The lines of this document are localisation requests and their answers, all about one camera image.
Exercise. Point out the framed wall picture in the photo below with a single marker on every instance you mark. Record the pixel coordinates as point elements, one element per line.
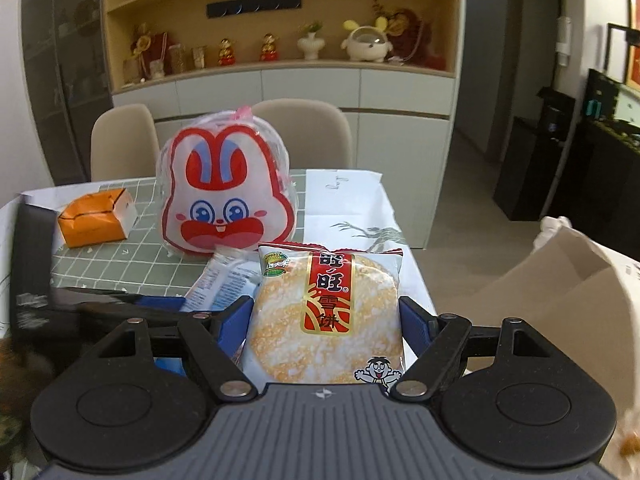
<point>633,20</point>

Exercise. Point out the wooden shelf cabinet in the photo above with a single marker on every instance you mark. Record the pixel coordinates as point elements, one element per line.
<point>280,25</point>

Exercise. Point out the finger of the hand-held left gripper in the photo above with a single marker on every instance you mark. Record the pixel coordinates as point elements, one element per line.
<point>160,303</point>
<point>170,366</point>

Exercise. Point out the white wall device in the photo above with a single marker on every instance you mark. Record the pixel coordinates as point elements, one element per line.
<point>563,42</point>

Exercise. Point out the black sideboard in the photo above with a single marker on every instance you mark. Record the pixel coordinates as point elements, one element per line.
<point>607,170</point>

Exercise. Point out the dark glass cabinet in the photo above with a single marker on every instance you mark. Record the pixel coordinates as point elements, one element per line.
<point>65,70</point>

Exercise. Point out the red gift bag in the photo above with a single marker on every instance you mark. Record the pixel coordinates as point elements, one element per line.
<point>150,52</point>

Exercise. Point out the white vase with plant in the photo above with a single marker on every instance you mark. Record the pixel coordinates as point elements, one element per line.
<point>311,42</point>

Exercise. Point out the brown red plush toy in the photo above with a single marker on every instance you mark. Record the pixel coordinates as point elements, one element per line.
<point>412,35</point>

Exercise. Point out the rabbit face snack bag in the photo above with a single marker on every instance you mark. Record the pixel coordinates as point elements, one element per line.
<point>225,195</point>

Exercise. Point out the cardboard box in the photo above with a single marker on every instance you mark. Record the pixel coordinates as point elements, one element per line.
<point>560,280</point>

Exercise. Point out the glass jar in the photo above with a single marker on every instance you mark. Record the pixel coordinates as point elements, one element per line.
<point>176,60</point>
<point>199,57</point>

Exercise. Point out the black water dispenser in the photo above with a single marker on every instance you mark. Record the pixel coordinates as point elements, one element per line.
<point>530,160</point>

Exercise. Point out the blue white snack packet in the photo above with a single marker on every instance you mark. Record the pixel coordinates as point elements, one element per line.
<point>225,280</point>

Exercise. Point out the red gold figurine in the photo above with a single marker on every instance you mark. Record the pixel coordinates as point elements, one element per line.
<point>226,52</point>
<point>268,47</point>

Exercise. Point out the orange tissue box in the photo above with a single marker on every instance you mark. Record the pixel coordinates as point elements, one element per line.
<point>95,220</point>

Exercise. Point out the rice cracker packet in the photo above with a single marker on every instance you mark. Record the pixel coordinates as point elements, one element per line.
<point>325,325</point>

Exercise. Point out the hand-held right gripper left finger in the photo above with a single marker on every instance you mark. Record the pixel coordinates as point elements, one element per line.
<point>235,325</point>

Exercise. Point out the white bamboo print tablecloth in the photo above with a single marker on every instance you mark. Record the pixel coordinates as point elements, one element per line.
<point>345,210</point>

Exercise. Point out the beige chair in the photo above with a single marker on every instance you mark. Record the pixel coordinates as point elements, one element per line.
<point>125,140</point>
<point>305,130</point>

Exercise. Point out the green grid table mat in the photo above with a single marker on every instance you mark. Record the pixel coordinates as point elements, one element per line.
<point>130,260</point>

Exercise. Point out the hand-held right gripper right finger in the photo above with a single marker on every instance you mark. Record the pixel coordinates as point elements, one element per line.
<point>412,325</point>

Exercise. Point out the brown fuzzy cloth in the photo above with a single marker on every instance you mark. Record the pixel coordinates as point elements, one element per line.
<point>22,395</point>

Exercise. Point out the white plush toy with dome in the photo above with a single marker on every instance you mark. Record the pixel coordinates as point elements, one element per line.
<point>367,42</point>

